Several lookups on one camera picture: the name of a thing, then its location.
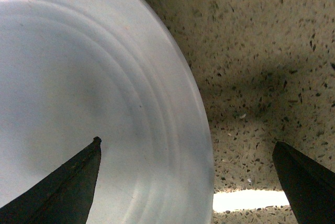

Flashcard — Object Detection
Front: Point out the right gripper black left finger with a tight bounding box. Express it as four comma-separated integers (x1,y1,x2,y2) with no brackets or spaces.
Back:
1,137,102,223

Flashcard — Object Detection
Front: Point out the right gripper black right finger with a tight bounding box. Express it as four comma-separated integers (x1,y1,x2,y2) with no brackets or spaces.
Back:
272,141,334,223

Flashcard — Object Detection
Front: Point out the blue plate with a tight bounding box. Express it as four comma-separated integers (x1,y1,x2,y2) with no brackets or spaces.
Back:
1,0,214,223

